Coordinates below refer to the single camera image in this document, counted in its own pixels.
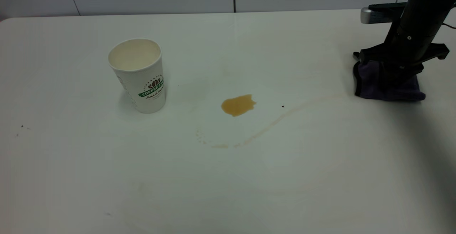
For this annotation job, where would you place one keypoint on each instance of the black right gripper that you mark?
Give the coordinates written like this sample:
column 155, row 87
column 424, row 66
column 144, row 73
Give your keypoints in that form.
column 406, row 48

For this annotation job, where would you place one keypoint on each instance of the purple cloth with black trim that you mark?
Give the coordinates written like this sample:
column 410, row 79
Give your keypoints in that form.
column 367, row 84

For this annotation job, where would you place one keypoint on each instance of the white paper coffee cup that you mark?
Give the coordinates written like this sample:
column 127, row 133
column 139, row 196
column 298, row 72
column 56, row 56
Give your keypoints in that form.
column 142, row 84

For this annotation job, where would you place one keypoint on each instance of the brown liquid spill puddle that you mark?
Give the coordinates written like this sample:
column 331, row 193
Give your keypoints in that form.
column 237, row 105

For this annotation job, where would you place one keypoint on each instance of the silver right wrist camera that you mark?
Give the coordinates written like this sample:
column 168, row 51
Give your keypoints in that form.
column 377, row 13

